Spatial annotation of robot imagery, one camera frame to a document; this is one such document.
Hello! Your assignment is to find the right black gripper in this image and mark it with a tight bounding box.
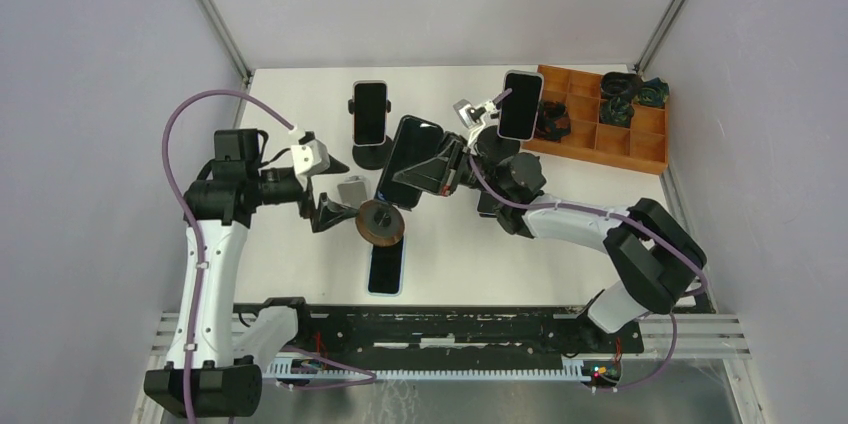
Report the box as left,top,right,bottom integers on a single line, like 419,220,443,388
391,132,512,199

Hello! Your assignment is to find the silver folding phone stand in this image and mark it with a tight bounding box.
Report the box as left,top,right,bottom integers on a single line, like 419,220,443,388
337,175,371,209

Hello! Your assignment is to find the black smartphone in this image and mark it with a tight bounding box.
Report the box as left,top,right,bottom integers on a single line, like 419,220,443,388
375,115,444,210

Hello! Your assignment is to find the black round-base stand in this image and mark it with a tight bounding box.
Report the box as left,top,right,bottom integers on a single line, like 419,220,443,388
355,200,405,247

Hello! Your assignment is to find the light blue smartphone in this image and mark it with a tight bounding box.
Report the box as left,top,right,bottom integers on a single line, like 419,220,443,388
367,239,405,296

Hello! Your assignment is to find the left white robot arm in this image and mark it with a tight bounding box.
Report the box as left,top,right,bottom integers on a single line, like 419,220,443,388
143,129,357,421

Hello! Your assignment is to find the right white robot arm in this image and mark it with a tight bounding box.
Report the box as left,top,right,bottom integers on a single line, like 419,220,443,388
383,133,707,352

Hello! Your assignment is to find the smartphone lying near right arm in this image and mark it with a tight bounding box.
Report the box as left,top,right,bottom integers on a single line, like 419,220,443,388
476,191,499,218

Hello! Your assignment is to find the black right phone stand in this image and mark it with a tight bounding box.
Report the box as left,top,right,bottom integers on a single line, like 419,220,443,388
475,125,521,165

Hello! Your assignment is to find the black phone stand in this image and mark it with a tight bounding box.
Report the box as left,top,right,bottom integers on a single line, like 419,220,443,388
475,125,521,165
348,98,394,170

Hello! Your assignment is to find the black left phone stand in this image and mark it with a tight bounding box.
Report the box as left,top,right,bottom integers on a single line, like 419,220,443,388
348,98,394,170

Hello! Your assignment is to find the dark rolled band middle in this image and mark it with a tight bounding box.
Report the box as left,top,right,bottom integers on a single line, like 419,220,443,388
599,97,635,128

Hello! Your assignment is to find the dark rolled band top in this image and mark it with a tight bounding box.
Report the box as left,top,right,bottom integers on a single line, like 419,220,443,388
600,72,644,101

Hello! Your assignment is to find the orange wooden divided tray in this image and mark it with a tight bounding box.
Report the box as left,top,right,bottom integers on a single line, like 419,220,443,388
522,65,669,175

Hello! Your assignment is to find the dark rolled band right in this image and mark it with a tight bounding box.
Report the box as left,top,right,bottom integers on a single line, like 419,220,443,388
633,77,670,109

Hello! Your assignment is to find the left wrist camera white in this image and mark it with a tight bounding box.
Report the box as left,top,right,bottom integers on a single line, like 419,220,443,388
289,128,331,178

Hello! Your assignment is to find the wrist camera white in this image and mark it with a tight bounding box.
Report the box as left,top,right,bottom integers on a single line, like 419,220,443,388
452,99,499,149
289,128,331,178

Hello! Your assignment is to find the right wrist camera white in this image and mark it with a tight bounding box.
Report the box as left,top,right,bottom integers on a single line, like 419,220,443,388
452,99,499,149

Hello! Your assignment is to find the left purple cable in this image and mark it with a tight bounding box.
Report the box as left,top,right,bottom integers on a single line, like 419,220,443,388
162,89,299,424

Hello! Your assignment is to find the white slotted cable duct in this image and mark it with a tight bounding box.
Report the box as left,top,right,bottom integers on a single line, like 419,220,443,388
262,353,620,387

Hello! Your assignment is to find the aluminium frame rail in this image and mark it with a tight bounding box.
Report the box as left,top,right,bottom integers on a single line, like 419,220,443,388
150,313,751,360

